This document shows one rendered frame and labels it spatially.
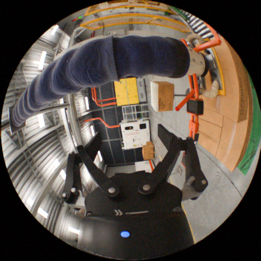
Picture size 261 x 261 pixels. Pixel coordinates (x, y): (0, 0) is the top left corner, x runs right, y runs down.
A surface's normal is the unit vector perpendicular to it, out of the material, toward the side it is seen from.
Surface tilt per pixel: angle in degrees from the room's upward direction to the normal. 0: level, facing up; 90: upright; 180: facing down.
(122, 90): 90
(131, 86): 90
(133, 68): 68
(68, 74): 73
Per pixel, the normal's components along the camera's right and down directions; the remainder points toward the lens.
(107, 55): -0.28, 0.62
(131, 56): -0.25, 0.83
